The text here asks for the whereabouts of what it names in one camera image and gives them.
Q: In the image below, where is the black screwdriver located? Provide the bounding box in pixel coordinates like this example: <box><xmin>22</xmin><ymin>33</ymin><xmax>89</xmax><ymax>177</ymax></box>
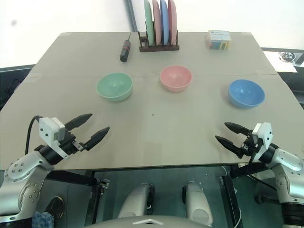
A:
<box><xmin>119</xmin><ymin>32</ymin><xmax>133</xmax><ymax>63</ymax></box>

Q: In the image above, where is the black shoe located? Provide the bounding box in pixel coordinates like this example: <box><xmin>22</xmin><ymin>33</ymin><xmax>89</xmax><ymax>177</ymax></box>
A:
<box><xmin>44</xmin><ymin>196</ymin><xmax>65</xmax><ymax>219</ymax></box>

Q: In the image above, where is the silver left robot leg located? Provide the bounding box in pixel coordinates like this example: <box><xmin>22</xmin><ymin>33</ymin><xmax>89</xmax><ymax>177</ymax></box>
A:
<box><xmin>117</xmin><ymin>182</ymin><xmax>155</xmax><ymax>218</ymax></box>

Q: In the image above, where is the silver right robot leg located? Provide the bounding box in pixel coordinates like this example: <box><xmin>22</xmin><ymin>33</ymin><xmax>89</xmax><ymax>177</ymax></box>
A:
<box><xmin>182</xmin><ymin>181</ymin><xmax>214</xmax><ymax>227</ymax></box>

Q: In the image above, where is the silver robot leg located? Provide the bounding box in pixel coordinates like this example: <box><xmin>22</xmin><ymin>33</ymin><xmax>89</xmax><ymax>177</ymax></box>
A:
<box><xmin>117</xmin><ymin>182</ymin><xmax>155</xmax><ymax>218</ymax></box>
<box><xmin>182</xmin><ymin>181</ymin><xmax>214</xmax><ymax>227</ymax></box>

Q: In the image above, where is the white paper sheet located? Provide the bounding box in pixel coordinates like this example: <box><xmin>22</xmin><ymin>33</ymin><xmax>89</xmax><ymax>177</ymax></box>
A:
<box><xmin>262</xmin><ymin>49</ymin><xmax>298</xmax><ymax>73</ymax></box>

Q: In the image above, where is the blue checkered cloth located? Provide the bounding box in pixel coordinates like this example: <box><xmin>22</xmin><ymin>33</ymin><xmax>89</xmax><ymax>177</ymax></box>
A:
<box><xmin>31</xmin><ymin>210</ymin><xmax>56</xmax><ymax>228</ymax></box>

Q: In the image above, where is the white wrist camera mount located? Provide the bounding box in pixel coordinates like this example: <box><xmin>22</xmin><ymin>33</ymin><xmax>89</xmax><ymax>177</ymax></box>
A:
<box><xmin>249</xmin><ymin>122</ymin><xmax>274</xmax><ymax>163</ymax></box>
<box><xmin>38</xmin><ymin>117</ymin><xmax>70</xmax><ymax>159</ymax></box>

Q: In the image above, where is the clear box with colourful contents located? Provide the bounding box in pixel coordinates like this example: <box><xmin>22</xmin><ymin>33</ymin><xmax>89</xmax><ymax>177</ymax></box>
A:
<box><xmin>205</xmin><ymin>29</ymin><xmax>232</xmax><ymax>51</ymax></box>

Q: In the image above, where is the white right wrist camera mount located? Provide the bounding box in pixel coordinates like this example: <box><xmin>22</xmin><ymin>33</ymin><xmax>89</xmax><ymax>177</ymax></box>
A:
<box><xmin>249</xmin><ymin>122</ymin><xmax>274</xmax><ymax>163</ymax></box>

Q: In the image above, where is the red plate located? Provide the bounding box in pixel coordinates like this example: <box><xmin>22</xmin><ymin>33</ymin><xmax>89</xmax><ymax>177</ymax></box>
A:
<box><xmin>167</xmin><ymin>0</ymin><xmax>178</xmax><ymax>45</ymax></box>

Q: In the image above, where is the green bowl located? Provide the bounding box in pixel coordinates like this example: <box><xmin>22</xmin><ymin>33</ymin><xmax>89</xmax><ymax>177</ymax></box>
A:
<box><xmin>95</xmin><ymin>72</ymin><xmax>133</xmax><ymax>103</ymax></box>

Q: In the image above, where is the green plate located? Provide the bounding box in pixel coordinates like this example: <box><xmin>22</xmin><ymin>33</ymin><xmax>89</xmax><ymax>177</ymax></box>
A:
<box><xmin>143</xmin><ymin>0</ymin><xmax>155</xmax><ymax>46</ymax></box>

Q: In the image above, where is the dark wooden plate rack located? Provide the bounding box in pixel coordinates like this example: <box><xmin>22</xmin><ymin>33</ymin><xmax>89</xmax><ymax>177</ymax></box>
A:
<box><xmin>138</xmin><ymin>21</ymin><xmax>180</xmax><ymax>53</ymax></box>

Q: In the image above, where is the red bowl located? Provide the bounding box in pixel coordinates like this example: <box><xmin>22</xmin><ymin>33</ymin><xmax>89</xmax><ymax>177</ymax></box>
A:
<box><xmin>160</xmin><ymin>65</ymin><xmax>192</xmax><ymax>93</ymax></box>

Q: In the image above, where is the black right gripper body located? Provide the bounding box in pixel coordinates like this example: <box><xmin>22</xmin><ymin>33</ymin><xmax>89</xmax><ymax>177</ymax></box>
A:
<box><xmin>238</xmin><ymin>132</ymin><xmax>260</xmax><ymax>159</ymax></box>

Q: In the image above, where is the blue bowl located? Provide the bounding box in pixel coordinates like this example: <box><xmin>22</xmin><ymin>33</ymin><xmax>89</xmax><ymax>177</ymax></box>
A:
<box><xmin>228</xmin><ymin>79</ymin><xmax>266</xmax><ymax>109</ymax></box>

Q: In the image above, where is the tangled black cable bundle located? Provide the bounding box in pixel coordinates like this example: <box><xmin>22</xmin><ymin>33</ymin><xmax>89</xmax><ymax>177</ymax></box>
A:
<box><xmin>278</xmin><ymin>50</ymin><xmax>297</xmax><ymax>64</ymax></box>

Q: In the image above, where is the blue plate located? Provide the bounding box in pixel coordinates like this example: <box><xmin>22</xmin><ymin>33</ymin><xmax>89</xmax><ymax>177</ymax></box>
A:
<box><xmin>160</xmin><ymin>0</ymin><xmax>171</xmax><ymax>45</ymax></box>

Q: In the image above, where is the pale pink plate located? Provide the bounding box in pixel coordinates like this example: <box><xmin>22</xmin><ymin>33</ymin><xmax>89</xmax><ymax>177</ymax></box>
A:
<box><xmin>152</xmin><ymin>0</ymin><xmax>163</xmax><ymax>46</ymax></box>

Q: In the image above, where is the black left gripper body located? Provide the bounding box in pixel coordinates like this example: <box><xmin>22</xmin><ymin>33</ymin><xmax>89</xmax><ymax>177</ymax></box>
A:
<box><xmin>58</xmin><ymin>129</ymin><xmax>86</xmax><ymax>156</ymax></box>

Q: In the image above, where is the thin white cable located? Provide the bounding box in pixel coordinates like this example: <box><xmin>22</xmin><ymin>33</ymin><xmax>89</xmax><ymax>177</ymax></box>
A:
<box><xmin>233</xmin><ymin>209</ymin><xmax>243</xmax><ymax>228</ymax></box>

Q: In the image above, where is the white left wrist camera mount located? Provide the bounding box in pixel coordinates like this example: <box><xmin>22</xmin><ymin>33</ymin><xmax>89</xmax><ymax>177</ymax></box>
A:
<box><xmin>38</xmin><ymin>117</ymin><xmax>70</xmax><ymax>159</ymax></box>

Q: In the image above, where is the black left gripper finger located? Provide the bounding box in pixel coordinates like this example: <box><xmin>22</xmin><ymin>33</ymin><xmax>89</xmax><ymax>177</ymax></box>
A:
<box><xmin>64</xmin><ymin>113</ymin><xmax>93</xmax><ymax>131</ymax></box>
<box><xmin>83</xmin><ymin>126</ymin><xmax>111</xmax><ymax>151</ymax></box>

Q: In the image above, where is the grey robot torso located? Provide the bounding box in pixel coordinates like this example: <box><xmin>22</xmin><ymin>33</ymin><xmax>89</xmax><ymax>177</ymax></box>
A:
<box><xmin>83</xmin><ymin>215</ymin><xmax>216</xmax><ymax>228</ymax></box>

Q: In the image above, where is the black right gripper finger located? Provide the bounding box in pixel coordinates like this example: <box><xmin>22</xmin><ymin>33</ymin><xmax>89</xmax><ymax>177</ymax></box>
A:
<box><xmin>215</xmin><ymin>135</ymin><xmax>243</xmax><ymax>158</ymax></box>
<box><xmin>224</xmin><ymin>122</ymin><xmax>252</xmax><ymax>137</ymax></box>

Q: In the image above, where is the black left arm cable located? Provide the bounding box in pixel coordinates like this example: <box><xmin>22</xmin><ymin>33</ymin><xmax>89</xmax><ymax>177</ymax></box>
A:
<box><xmin>25</xmin><ymin>115</ymin><xmax>44</xmax><ymax>155</ymax></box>

